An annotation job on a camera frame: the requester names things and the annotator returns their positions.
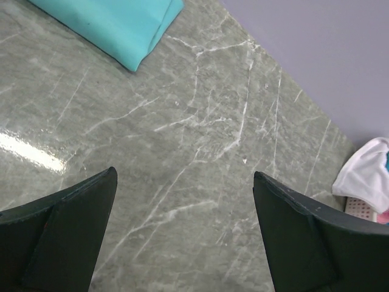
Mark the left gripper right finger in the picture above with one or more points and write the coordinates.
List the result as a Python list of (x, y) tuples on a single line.
[(313, 247)]

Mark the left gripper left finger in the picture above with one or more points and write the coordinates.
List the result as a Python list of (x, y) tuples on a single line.
[(53, 243)]

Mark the white laundry basket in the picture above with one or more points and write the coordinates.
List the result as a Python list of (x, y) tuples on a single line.
[(360, 209)]

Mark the pink garment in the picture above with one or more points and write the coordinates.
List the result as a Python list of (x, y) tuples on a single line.
[(383, 218)]

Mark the white garment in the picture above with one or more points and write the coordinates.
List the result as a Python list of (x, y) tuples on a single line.
[(365, 177)]

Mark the blue garment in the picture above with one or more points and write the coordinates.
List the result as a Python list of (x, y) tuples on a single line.
[(387, 161)]

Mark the folded teal t shirt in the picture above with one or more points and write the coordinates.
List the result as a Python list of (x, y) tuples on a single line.
[(124, 29)]

